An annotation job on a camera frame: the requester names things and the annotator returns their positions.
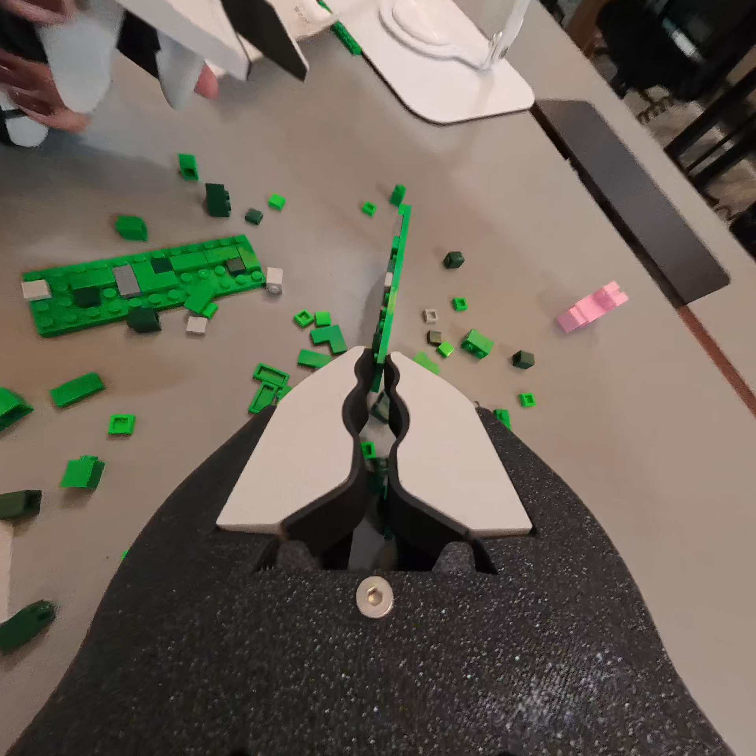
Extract thin green plate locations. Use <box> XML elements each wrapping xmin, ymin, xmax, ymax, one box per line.
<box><xmin>319</xmin><ymin>0</ymin><xmax>363</xmax><ymax>56</ymax></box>

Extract person's left hand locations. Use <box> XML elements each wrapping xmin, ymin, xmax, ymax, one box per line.
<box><xmin>0</xmin><ymin>48</ymin><xmax>91</xmax><ymax>132</ymax></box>

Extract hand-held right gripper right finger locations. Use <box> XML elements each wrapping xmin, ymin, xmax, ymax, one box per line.
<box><xmin>385</xmin><ymin>351</ymin><xmax>535</xmax><ymax>572</ymax></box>

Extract white book stand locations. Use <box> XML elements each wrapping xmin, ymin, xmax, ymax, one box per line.
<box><xmin>339</xmin><ymin>0</ymin><xmax>536</xmax><ymax>125</ymax></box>

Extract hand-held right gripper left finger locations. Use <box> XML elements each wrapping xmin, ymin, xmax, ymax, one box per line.
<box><xmin>215</xmin><ymin>346</ymin><xmax>368</xmax><ymax>571</ymax></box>

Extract black chair base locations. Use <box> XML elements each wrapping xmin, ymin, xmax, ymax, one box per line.
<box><xmin>593</xmin><ymin>0</ymin><xmax>756</xmax><ymax>104</ymax></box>

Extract pink brick pig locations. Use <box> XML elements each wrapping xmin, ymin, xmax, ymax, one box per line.
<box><xmin>556</xmin><ymin>280</ymin><xmax>630</xmax><ymax>334</ymax></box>

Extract scattered small green bricks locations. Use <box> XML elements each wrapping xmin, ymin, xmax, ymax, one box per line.
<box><xmin>0</xmin><ymin>152</ymin><xmax>538</xmax><ymax>510</ymax></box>

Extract bright green brick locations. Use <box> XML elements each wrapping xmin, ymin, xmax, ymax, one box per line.
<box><xmin>50</xmin><ymin>371</ymin><xmax>106</xmax><ymax>409</ymax></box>

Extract large green brick plate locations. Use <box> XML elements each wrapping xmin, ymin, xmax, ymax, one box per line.
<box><xmin>22</xmin><ymin>234</ymin><xmax>268</xmax><ymax>339</ymax></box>

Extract black desk strip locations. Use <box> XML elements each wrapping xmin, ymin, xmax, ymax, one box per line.
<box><xmin>530</xmin><ymin>98</ymin><xmax>731</xmax><ymax>308</ymax></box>

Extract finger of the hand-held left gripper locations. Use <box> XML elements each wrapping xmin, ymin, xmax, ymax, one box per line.
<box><xmin>221</xmin><ymin>0</ymin><xmax>310</xmax><ymax>82</ymax></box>
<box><xmin>118</xmin><ymin>0</ymin><xmax>253</xmax><ymax>82</ymax></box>

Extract dark green long brick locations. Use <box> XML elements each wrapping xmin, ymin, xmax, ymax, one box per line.
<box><xmin>0</xmin><ymin>489</ymin><xmax>43</xmax><ymax>522</ymax></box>

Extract green mosaic tile panel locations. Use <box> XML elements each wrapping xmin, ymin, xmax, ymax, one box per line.
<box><xmin>370</xmin><ymin>204</ymin><xmax>413</xmax><ymax>394</ymax></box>

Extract grey desk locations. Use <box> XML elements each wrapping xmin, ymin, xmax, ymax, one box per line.
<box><xmin>0</xmin><ymin>0</ymin><xmax>756</xmax><ymax>756</ymax></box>

